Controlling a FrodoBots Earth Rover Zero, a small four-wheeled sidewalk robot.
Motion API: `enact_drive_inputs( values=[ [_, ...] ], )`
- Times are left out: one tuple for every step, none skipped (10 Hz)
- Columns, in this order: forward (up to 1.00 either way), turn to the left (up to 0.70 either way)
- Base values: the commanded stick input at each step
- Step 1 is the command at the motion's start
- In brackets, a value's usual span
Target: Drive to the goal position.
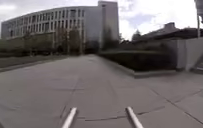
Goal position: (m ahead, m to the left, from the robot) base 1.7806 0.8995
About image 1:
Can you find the grey paved plaza ground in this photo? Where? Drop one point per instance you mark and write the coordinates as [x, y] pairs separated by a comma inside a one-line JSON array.
[[89, 86]]

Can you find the dark hedge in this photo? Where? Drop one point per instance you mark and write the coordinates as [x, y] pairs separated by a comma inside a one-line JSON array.
[[139, 60]]

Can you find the curved pale windowed building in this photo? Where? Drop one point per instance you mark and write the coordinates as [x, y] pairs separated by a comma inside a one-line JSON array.
[[89, 23]]

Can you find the concrete planter kerb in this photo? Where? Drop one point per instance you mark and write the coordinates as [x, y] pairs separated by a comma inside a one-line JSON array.
[[149, 73]]

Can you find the robot's own part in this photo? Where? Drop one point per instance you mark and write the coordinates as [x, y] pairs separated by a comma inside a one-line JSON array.
[[69, 117], [134, 117]]

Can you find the row of trees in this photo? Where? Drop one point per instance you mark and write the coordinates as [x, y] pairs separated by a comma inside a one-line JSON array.
[[39, 43]]

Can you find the low dark-roofed building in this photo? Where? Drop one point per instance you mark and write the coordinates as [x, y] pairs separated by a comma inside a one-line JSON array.
[[169, 33]]

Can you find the grass strip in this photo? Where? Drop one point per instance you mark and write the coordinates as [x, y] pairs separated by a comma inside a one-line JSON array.
[[12, 61]]

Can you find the thin pole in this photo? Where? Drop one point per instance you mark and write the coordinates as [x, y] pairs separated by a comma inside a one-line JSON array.
[[198, 26]]

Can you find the pale concrete wall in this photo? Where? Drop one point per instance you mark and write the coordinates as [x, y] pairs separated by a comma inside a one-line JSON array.
[[197, 50]]

